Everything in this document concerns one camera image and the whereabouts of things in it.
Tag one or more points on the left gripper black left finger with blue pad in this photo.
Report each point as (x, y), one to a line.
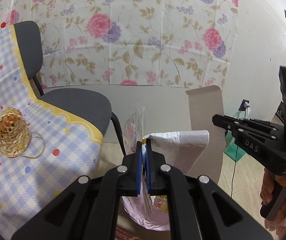
(125, 179)

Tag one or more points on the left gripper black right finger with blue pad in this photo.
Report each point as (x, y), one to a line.
(161, 177)

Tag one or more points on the clear plastic wrapper trash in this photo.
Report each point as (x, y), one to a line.
(132, 133)

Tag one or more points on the pink lace sleeve forearm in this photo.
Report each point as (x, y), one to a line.
(278, 225)

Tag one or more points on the white trash bag bin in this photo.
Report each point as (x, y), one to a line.
(181, 150)

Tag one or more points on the person's right hand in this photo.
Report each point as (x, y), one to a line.
(285, 189)

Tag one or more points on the teal paper bag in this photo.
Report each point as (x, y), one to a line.
(231, 149)

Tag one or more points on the dark grey office chair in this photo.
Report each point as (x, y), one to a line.
(86, 104)

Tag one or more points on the grey cardboard sheet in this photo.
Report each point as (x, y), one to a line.
(204, 103)

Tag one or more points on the blue checkered dotted cloth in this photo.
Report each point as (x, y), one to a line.
(62, 148)

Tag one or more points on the black charger plug with cable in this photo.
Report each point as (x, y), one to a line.
(245, 107)

